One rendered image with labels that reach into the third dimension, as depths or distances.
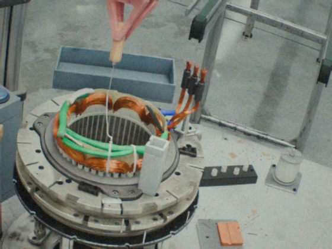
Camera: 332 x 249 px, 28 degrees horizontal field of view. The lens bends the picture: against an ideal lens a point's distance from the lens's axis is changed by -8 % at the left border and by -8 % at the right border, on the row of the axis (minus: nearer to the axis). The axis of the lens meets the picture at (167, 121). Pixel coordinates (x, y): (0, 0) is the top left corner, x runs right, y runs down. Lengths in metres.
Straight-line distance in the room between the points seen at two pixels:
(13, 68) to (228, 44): 2.56
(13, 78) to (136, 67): 0.29
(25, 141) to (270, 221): 0.67
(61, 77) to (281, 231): 0.60
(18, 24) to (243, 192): 0.66
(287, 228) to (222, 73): 2.19
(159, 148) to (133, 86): 0.40
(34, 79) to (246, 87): 1.08
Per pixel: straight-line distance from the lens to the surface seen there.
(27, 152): 1.14
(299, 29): 2.78
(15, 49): 1.55
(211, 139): 1.80
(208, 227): 1.51
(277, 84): 3.76
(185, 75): 1.16
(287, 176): 1.70
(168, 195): 1.10
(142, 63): 1.52
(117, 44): 1.05
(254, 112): 3.45
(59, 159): 1.12
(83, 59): 1.52
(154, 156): 1.05
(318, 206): 1.69
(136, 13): 1.03
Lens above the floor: 1.80
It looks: 34 degrees down
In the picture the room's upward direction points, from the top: 12 degrees clockwise
